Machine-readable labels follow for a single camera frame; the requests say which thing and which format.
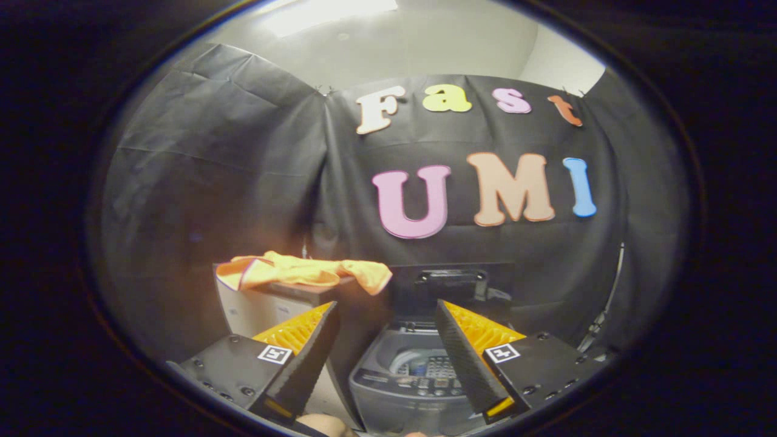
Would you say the black backdrop cloth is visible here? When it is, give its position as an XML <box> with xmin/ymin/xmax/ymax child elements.
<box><xmin>100</xmin><ymin>42</ymin><xmax>691</xmax><ymax>365</ymax></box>

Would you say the orange garment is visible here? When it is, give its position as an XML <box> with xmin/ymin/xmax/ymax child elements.
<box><xmin>215</xmin><ymin>251</ymin><xmax>393</xmax><ymax>296</ymax></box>

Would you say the grey washing machine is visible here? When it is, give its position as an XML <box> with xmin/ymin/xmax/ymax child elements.
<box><xmin>349</xmin><ymin>320</ymin><xmax>487</xmax><ymax>435</ymax></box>

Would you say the white and dark cabinet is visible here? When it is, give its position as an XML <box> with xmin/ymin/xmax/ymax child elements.
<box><xmin>212</xmin><ymin>264</ymin><xmax>396</xmax><ymax>425</ymax></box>

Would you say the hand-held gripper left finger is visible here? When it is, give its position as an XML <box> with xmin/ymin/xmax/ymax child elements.
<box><xmin>165</xmin><ymin>300</ymin><xmax>342</xmax><ymax>427</ymax></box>

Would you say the dark washing machine lid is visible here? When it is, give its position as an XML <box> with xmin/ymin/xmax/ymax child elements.
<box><xmin>388</xmin><ymin>264</ymin><xmax>517</xmax><ymax>324</ymax></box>

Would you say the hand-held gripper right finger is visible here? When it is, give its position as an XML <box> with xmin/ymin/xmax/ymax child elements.
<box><xmin>435</xmin><ymin>299</ymin><xmax>608</xmax><ymax>424</ymax></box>

